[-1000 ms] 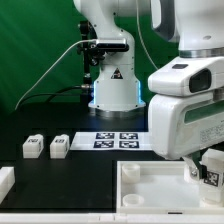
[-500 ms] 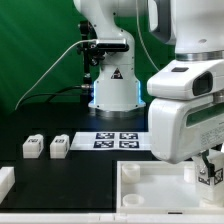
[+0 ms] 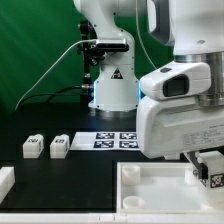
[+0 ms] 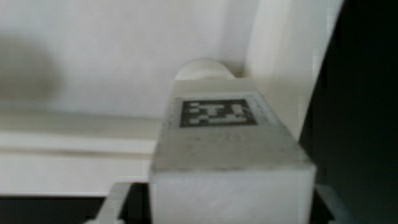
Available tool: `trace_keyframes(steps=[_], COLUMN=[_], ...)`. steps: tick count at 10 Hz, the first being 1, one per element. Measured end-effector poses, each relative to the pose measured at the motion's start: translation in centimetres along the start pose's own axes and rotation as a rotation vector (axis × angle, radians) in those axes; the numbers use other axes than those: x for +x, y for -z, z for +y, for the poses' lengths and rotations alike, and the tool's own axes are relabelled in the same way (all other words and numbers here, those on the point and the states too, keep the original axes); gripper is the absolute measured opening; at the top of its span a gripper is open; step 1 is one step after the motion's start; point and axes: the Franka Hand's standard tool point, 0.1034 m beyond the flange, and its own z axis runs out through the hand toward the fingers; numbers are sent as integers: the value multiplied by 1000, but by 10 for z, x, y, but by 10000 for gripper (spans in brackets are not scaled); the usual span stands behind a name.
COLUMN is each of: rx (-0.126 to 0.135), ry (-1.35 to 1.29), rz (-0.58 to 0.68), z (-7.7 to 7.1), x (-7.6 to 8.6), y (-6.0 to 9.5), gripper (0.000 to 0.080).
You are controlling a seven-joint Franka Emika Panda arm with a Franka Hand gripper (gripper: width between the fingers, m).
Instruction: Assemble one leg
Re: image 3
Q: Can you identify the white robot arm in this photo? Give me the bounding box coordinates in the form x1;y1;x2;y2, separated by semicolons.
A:
73;0;224;158

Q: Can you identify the white left obstacle block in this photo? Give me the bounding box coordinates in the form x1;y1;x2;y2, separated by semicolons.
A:
0;167;15;204

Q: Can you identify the silver camera on stand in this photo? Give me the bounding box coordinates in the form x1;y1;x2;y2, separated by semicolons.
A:
96;38;129;52

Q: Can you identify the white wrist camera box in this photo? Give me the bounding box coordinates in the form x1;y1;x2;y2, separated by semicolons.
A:
140;61;211;101

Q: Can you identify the white sheet with markers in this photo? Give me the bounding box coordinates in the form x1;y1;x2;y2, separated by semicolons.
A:
71;132;139;151

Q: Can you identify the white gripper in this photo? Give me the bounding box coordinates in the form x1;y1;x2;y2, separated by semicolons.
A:
136;97;224;180

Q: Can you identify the grey camera cable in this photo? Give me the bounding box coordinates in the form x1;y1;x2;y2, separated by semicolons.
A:
14;39;98;111

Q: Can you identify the white square table top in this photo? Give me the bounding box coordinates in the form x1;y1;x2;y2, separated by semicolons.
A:
116;162;224;224

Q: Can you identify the black camera stand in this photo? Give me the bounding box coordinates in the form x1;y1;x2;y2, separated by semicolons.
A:
76;20;101;104

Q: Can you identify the black base cable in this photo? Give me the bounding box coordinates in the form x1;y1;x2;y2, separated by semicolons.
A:
19;84;95;108

